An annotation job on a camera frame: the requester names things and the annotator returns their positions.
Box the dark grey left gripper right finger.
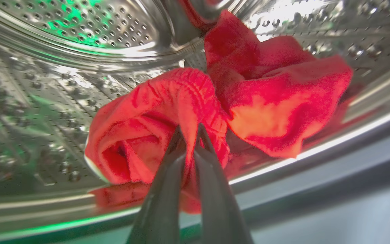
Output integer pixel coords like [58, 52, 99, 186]
[194, 123, 254, 244]

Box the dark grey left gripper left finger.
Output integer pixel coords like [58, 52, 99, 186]
[126, 126, 186, 244]

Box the red cloth garment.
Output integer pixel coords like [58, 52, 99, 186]
[84, 9, 353, 215]

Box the grey washing machine door seal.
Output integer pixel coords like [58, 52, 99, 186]
[0, 127, 390, 244]

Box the steel perforated washing machine drum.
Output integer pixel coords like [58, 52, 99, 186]
[0, 0, 390, 234]

